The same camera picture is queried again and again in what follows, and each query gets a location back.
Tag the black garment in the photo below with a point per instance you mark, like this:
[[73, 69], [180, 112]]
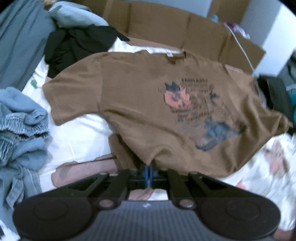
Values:
[[65, 47]]

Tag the brown printed t-shirt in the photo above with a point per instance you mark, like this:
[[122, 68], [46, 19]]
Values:
[[185, 112]]

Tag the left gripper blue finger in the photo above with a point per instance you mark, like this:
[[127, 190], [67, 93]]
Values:
[[151, 176], [146, 176]]

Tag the light blue denim garment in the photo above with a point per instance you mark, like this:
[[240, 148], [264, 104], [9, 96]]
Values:
[[24, 130]]

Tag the grey blue pillow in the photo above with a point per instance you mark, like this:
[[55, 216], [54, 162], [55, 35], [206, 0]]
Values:
[[25, 27]]

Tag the purple white detergent bag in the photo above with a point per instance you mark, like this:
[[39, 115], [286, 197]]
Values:
[[237, 29]]

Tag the white patterned bed sheet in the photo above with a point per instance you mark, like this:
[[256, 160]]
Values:
[[270, 172]]

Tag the grey neck pillow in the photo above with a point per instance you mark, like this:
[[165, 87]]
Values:
[[71, 15]]

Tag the light blue bottle cap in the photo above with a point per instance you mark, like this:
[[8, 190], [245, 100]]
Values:
[[214, 18]]

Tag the black storage bag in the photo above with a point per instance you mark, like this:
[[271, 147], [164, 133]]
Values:
[[277, 97]]

